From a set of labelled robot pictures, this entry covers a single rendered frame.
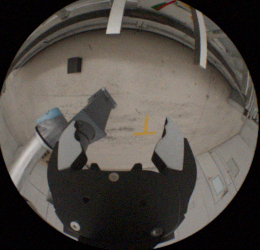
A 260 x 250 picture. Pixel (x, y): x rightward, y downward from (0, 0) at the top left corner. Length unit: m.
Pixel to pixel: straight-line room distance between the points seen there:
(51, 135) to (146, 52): 1.14
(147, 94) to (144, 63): 0.40
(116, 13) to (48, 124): 0.44
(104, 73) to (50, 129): 0.87
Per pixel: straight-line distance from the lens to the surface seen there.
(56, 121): 0.42
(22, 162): 0.50
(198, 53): 0.30
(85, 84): 1.17
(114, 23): 0.24
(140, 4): 0.48
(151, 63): 1.11
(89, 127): 0.57
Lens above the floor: 1.05
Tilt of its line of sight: 58 degrees down
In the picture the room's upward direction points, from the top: 176 degrees clockwise
